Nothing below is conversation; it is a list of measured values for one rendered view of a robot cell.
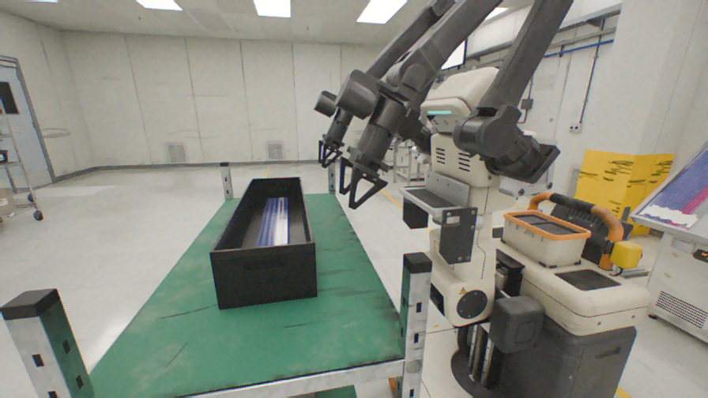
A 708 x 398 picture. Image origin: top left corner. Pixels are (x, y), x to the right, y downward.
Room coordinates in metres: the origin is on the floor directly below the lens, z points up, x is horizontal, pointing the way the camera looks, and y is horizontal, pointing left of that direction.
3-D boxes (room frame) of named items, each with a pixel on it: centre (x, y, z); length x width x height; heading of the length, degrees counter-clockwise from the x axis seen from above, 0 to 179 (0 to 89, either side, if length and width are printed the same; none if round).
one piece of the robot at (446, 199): (0.81, -0.26, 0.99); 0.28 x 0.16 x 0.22; 13
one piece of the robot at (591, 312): (0.90, -0.64, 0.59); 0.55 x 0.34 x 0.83; 13
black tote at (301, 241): (0.71, 0.21, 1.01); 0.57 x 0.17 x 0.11; 13
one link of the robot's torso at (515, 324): (0.78, -0.40, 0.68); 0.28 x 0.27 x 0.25; 13
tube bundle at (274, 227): (0.71, 0.21, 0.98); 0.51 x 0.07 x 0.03; 13
